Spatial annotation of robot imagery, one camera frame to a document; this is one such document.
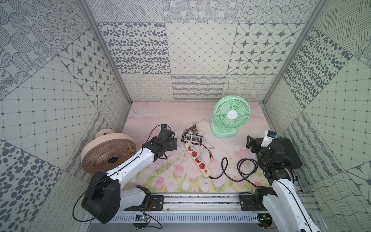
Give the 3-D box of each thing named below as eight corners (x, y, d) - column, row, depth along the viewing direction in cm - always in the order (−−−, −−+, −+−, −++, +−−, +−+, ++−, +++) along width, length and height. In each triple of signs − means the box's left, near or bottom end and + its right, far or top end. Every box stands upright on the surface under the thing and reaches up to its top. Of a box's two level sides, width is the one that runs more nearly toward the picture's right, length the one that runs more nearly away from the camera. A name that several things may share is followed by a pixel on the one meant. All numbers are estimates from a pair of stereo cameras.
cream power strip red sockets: (205, 179, 83) (206, 177, 81) (185, 146, 97) (185, 143, 94) (211, 175, 85) (211, 173, 82) (190, 143, 98) (190, 141, 96)
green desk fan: (211, 139, 100) (217, 110, 76) (209, 126, 108) (215, 95, 84) (239, 139, 100) (254, 110, 76) (236, 126, 108) (249, 95, 84)
